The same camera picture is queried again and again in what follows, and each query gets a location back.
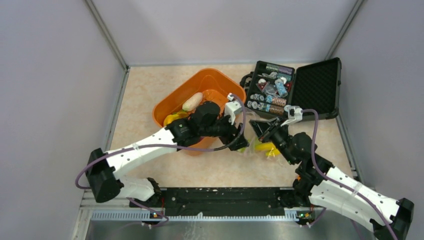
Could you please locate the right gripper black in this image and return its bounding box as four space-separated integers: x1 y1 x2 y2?
249 116 297 165

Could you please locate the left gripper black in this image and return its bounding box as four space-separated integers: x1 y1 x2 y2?
199 109 249 151

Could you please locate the green leafy vegetable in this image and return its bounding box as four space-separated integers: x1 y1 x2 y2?
237 146 249 154

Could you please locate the clear zip top bag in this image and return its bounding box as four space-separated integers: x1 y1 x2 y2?
239 137 285 165

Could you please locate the yellow banana bunch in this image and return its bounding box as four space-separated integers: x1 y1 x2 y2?
163 110 190 127
254 142 281 157

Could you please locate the orange plastic basket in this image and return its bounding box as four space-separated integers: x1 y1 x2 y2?
152 68 249 155

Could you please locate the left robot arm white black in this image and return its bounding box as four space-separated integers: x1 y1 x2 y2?
83 100 249 207

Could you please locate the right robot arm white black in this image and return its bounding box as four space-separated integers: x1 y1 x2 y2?
249 117 415 240

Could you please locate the white radish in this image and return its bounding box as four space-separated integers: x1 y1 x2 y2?
182 92 203 112

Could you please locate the black poker chip case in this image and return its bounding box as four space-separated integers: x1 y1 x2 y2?
239 57 342 120

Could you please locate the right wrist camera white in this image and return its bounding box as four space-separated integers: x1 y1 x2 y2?
280 105 303 127

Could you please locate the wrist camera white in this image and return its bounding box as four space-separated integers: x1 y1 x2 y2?
280 105 303 127
223 93 243 125

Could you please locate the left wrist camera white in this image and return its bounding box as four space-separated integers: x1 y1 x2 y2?
223 93 243 125

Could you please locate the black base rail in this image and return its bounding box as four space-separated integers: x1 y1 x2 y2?
129 187 298 217

